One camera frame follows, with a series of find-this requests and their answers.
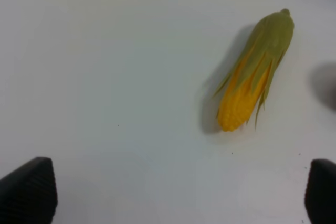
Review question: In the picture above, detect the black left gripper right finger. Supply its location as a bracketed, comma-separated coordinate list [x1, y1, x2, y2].
[304, 159, 335, 224]

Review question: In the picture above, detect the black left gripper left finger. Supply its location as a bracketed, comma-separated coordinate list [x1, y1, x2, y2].
[1, 157, 58, 224]

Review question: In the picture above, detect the corn cob with husk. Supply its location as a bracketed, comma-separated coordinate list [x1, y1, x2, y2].
[215, 8, 295, 132]

